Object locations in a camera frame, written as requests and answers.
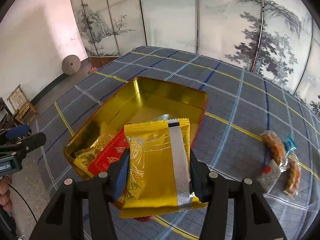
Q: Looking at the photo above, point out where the red gold toffee tin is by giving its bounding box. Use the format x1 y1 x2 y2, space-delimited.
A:
64 77 208 211

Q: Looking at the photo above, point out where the blue candy wrapper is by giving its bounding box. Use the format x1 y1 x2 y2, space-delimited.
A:
283 135 297 155

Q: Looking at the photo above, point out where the round stone disc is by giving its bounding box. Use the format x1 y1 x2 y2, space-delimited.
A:
61 55 81 75

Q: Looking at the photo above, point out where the red snack packet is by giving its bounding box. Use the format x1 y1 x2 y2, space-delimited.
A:
88 127 129 176

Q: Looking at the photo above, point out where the grey sesame cake packet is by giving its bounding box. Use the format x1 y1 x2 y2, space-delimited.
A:
256 159 287 194

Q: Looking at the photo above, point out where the plaid blue tablecloth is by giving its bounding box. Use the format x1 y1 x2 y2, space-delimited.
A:
33 47 319 239

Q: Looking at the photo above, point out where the person left hand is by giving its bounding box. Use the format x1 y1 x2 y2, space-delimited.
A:
0 176 12 212

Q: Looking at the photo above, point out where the yellow Wanjiyuan snack pouch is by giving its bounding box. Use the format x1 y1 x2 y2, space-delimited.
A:
74 122 117 174

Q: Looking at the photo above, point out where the yellow packet silver strip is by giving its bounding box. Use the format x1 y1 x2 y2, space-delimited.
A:
119 118 205 218

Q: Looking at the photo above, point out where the painted folding screen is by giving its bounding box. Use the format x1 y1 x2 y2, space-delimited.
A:
71 0 319 114

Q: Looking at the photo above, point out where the peanut snack clear bag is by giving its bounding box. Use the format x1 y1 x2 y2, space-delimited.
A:
261 130 289 172

